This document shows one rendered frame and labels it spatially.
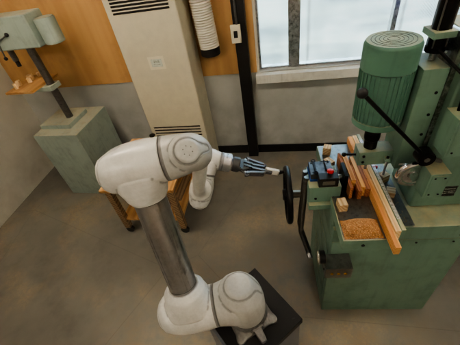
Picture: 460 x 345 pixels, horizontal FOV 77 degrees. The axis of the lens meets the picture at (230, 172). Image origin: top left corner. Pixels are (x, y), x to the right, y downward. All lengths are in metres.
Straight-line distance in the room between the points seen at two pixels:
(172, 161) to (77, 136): 2.02
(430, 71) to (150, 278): 2.02
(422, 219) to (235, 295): 0.86
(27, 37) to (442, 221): 2.72
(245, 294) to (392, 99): 0.83
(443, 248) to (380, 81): 0.86
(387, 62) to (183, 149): 0.69
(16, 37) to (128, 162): 2.03
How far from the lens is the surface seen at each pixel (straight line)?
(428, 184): 1.29
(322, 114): 2.82
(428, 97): 1.21
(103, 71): 3.03
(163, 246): 0.95
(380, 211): 1.27
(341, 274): 1.51
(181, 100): 2.50
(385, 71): 1.09
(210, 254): 2.27
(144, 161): 0.79
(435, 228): 1.49
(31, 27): 2.62
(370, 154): 1.33
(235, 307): 1.09
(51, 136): 2.90
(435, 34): 1.15
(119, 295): 2.34
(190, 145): 0.75
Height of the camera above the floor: 1.87
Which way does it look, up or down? 41 degrees down
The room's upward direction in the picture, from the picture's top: 11 degrees counter-clockwise
